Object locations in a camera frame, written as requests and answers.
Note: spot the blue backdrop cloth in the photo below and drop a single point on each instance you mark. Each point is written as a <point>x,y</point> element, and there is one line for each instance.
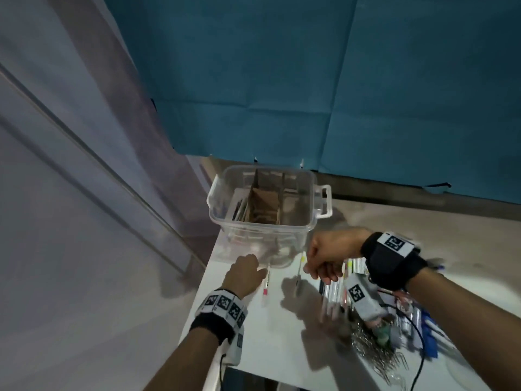
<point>325,77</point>

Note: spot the row of white marker pens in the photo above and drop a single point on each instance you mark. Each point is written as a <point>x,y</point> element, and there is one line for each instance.
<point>331,297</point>

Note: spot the green tape roll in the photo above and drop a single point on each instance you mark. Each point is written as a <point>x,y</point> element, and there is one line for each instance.
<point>382,335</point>

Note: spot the person's right hand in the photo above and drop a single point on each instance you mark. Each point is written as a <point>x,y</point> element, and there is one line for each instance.
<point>333,252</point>

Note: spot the brown cardboard divider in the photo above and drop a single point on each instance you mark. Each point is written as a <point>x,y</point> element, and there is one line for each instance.
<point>264,207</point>

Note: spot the person's left hand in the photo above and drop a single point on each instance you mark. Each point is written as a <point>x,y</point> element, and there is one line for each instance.
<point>244,276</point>

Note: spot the person's right forearm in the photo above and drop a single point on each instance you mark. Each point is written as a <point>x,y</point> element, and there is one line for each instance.
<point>468,321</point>

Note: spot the person's left forearm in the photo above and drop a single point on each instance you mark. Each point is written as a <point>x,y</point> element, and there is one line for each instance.
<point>183,362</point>

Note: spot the black wristband with marker tags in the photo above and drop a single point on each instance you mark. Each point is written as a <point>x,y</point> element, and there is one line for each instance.
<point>390,264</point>
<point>224,301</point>

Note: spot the clear plastic storage box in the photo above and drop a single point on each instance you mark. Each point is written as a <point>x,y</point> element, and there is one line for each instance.
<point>301,223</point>

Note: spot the pile of silver paper clips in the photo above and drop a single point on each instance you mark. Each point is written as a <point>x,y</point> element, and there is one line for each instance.
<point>374,362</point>

